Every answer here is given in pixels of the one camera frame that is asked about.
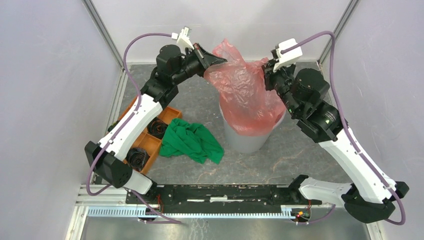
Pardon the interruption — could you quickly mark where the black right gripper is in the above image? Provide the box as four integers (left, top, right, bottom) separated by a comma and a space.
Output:
260, 57, 302, 116

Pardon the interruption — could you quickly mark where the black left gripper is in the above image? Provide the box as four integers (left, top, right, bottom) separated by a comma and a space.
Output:
172, 43, 228, 85

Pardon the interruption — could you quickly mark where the red plastic trash bag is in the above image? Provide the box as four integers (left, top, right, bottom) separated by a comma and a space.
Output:
204, 39, 286, 137

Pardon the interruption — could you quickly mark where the grey plastic trash bin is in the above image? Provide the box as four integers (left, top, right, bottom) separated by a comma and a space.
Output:
219, 105, 287, 154

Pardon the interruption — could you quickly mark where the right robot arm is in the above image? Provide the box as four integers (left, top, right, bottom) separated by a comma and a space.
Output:
262, 60, 409, 224

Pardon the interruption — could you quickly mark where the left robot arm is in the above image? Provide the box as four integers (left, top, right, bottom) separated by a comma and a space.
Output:
84, 43, 227, 204

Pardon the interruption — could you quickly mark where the green cloth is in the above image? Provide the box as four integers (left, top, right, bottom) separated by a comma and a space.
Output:
159, 118, 225, 165

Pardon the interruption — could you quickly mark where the orange compartment tray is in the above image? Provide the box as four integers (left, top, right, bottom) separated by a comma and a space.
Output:
130, 106, 183, 175

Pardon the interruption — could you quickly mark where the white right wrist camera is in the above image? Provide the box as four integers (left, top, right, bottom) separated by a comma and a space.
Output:
271, 38, 303, 73

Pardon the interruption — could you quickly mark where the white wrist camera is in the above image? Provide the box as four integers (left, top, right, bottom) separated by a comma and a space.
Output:
271, 38, 303, 73
171, 26, 194, 50

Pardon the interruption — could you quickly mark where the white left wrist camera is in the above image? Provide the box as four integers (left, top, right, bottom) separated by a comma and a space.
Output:
171, 26, 194, 50

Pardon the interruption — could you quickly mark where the slotted cable duct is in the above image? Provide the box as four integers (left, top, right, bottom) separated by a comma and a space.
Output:
87, 206, 297, 220

